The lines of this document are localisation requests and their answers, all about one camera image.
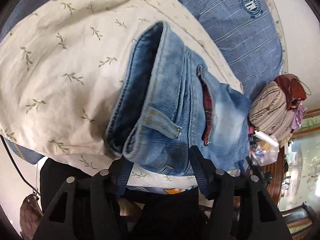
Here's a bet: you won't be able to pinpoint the blue denim jeans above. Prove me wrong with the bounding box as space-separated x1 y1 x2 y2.
104 22 251 176

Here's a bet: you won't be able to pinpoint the brown wicker nightstand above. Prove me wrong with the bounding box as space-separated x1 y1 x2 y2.
261 147 285 205

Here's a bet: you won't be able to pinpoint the brown patterned handbag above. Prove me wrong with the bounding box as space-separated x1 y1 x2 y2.
20 194 43 240

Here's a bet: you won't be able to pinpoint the clear plastic bag of items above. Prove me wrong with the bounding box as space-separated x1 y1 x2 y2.
249 126 279 166

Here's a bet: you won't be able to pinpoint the white bottle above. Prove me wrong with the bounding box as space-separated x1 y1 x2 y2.
254 130 279 147

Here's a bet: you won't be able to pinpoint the striped beige pillow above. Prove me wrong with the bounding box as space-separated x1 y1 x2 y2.
248 81 295 142

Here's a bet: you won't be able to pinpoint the purple cloth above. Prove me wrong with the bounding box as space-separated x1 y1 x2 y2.
291 103 308 132

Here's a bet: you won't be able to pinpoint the dark red bag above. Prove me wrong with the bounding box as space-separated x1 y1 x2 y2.
274 74 311 111

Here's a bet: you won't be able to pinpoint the cream leaf-print quilt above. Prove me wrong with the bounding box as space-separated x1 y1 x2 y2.
1 0 242 175

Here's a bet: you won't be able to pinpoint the blue plaid pillow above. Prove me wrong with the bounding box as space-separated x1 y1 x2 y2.
178 0 283 100

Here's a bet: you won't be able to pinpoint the black power cable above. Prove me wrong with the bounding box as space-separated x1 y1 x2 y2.
0 134 42 198

